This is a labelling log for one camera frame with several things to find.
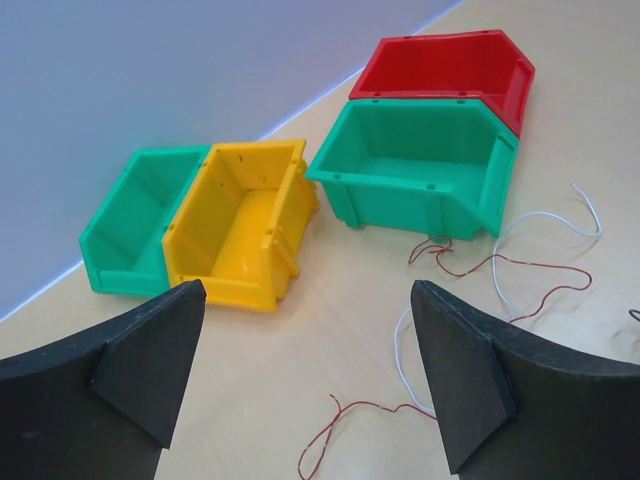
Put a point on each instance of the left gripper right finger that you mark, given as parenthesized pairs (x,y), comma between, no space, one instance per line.
(513,405)

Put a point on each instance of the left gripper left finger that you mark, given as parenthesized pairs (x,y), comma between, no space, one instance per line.
(104,402)

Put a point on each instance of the far green bin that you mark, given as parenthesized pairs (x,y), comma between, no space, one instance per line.
(122,244)

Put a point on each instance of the green bin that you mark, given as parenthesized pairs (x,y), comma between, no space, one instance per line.
(437,167)
(122,244)

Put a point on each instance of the yellow bin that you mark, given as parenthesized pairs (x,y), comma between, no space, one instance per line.
(241,224)

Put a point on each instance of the near green bin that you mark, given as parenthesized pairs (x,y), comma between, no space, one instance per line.
(437,167)

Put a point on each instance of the red bin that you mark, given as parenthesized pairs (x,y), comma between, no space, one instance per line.
(485,65)

